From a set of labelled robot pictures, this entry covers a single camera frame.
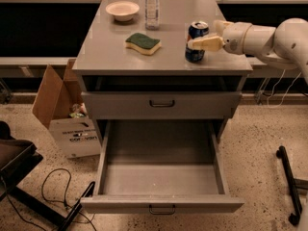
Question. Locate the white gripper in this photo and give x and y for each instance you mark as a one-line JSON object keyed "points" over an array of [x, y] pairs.
{"points": [[236, 38]]}

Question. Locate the blue pepsi can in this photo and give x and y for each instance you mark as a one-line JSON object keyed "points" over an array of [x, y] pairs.
{"points": [[196, 30]]}

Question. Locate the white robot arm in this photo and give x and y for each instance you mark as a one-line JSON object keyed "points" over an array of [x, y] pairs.
{"points": [[285, 46]]}

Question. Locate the closed grey drawer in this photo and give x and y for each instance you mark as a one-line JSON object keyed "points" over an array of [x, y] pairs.
{"points": [[161, 105]]}

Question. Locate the grey drawer cabinet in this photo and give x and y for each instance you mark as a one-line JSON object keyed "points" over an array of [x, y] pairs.
{"points": [[105, 64]]}

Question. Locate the open grey drawer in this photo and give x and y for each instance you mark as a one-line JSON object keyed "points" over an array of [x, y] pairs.
{"points": [[160, 167]]}

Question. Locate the green yellow sponge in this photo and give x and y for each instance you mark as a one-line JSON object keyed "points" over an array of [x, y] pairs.
{"points": [[143, 44]]}

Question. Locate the clear plastic water bottle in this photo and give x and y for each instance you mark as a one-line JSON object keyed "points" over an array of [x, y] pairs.
{"points": [[151, 14]]}

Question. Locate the white bowl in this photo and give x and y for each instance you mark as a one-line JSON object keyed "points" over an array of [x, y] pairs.
{"points": [[122, 11]]}

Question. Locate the black stand base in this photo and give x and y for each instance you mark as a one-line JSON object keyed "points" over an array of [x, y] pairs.
{"points": [[294, 184]]}

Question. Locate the cardboard box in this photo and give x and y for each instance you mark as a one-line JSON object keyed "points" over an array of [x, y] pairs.
{"points": [[60, 108]]}

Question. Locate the black chair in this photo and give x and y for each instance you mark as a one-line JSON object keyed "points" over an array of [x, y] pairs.
{"points": [[17, 159]]}

